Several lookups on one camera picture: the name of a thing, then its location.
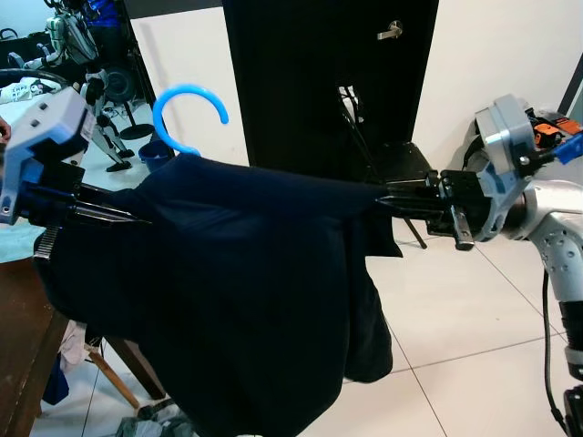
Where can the orange black device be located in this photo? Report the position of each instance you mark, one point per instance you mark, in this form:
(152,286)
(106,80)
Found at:
(547,132)

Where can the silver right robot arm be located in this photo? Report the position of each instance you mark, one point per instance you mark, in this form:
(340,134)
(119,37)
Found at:
(556,237)

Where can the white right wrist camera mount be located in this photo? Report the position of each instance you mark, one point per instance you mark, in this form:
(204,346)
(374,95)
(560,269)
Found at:
(506,132)

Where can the teal cloth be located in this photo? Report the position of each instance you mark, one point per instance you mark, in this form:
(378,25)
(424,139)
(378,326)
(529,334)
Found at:
(18,246)

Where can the dark wooden table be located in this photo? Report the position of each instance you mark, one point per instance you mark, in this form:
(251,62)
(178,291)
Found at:
(32,364)

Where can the grey crumpled cloth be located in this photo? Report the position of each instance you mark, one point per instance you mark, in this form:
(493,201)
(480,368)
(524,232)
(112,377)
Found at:
(168,423)

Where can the blue plastic hanger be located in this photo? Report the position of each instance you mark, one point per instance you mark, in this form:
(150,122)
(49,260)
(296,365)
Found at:
(187,88)

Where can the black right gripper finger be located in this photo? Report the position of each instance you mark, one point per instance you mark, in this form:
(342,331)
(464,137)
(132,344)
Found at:
(424,208)
(414,194)

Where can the black box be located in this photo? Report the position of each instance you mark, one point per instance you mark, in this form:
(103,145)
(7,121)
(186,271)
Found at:
(405,162)

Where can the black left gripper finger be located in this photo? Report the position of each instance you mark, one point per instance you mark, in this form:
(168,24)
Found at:
(109,216)
(109,198)

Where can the grey humanoid robot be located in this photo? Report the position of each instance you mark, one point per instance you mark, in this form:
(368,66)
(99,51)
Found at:
(73,36)

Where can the black door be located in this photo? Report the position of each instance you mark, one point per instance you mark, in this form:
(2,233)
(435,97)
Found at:
(301,73)

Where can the navy shirt with gold print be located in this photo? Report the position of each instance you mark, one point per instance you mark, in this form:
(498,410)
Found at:
(228,291)

